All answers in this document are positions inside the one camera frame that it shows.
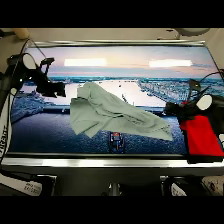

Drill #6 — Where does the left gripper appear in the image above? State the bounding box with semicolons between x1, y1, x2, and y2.
35;77;67;99

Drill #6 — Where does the grey-green T-shirt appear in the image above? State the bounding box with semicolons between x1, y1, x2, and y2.
69;81;174;142

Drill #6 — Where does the black garment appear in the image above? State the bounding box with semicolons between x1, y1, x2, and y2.
186;153;224;165

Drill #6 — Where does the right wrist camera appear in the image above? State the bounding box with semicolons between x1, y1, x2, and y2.
187;79;203;101

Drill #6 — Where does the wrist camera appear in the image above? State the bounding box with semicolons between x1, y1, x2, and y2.
187;79;203;101
39;57;56;75

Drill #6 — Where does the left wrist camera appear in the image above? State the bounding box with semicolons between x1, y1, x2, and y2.
39;57;56;75

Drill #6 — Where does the red garment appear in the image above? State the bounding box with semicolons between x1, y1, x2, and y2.
179;114;224;158

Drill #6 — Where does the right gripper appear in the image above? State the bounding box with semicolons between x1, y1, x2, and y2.
164;101;194;124

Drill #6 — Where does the black cable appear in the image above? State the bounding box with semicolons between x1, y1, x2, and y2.
199;69;224;88
19;38;32;56

